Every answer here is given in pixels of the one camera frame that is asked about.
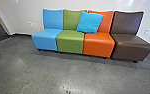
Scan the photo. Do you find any green sofa seat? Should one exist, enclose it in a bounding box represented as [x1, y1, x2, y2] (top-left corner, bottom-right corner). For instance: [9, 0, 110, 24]
[55, 9, 87, 55]

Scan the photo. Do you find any orange sofa seat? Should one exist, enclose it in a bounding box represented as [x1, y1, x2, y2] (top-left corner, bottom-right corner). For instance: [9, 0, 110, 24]
[82, 10, 116, 59]

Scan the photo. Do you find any brown sofa seat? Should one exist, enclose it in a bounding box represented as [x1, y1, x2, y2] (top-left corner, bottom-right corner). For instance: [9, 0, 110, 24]
[110, 10, 150, 63]

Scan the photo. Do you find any blue sofa seat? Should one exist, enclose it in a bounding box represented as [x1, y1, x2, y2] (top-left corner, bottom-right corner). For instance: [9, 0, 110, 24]
[31, 8, 65, 52]

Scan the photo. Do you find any blue cushion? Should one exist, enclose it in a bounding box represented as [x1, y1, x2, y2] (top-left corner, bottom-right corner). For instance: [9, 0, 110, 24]
[75, 11, 105, 34]

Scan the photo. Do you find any white wall outlet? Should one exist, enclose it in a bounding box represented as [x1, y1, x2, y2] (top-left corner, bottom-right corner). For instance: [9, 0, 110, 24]
[143, 29, 150, 36]
[28, 21, 37, 28]

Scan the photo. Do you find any dark door frame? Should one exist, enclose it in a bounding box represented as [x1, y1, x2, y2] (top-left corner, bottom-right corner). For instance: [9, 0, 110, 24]
[0, 0, 15, 36]

